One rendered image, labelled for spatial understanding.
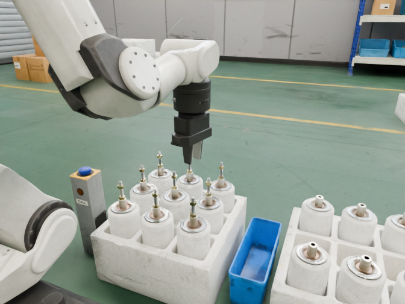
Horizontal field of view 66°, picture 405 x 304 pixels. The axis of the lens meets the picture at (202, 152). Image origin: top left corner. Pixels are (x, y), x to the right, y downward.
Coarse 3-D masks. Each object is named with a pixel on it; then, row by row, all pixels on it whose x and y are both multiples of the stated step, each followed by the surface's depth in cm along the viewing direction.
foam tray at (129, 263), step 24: (240, 216) 109; (96, 240) 95; (120, 240) 93; (216, 240) 93; (240, 240) 116; (96, 264) 99; (120, 264) 95; (144, 264) 91; (168, 264) 87; (192, 264) 84; (216, 264) 88; (144, 288) 95; (168, 288) 91; (192, 288) 87; (216, 288) 92
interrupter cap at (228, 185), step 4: (216, 180) 111; (224, 180) 111; (212, 184) 109; (216, 184) 109; (224, 184) 109; (228, 184) 108; (212, 188) 106; (216, 188) 106; (220, 188) 106; (224, 188) 106; (228, 188) 106
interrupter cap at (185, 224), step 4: (184, 220) 89; (188, 220) 90; (200, 220) 89; (204, 220) 89; (180, 224) 87; (184, 224) 88; (188, 224) 88; (200, 224) 88; (204, 224) 88; (184, 228) 86; (188, 228) 86; (192, 228) 87; (196, 228) 86; (200, 228) 86; (204, 228) 86; (188, 232) 85; (192, 232) 84; (196, 232) 85
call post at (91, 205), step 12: (72, 180) 102; (84, 180) 100; (96, 180) 104; (84, 192) 102; (96, 192) 105; (84, 204) 104; (96, 204) 106; (84, 216) 106; (96, 216) 107; (84, 228) 109; (96, 228) 108; (84, 240) 111
